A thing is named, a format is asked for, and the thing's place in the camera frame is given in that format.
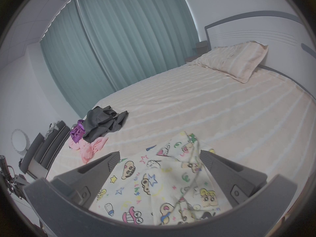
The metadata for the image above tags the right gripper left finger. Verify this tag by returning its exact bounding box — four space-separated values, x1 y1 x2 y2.
51 151 121 209

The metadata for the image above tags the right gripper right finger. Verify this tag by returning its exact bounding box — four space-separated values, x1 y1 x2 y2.
199 150 267 207

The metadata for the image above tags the white printed pyjama top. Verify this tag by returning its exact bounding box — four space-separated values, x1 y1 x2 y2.
89 131 234 226

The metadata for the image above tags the grey and white clothes heap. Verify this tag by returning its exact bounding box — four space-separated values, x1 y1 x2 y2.
46 122 60 136

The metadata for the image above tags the bed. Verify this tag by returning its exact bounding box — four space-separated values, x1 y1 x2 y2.
46 10 316 226

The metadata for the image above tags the pink garment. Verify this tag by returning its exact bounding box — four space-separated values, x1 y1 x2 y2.
69 137 109 164

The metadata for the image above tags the dark grey chest of drawers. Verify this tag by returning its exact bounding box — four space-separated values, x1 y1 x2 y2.
28 121 72 180

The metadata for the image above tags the purple satin garment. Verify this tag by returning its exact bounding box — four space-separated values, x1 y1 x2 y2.
70 119 86 143

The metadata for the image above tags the black garment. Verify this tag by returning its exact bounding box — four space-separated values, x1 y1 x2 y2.
83 106 129 143

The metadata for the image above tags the dark grey dressing table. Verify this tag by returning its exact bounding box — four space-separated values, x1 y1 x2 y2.
19 132 45 175

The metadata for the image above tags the oval white-framed mirror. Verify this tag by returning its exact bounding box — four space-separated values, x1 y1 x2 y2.
11 129 30 154

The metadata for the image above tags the blue-green curtain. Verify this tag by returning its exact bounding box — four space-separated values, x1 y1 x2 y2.
39 0 116 119
75 0 200 91

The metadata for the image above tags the grey bedside table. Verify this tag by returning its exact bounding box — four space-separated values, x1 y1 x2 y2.
185 40 210 62

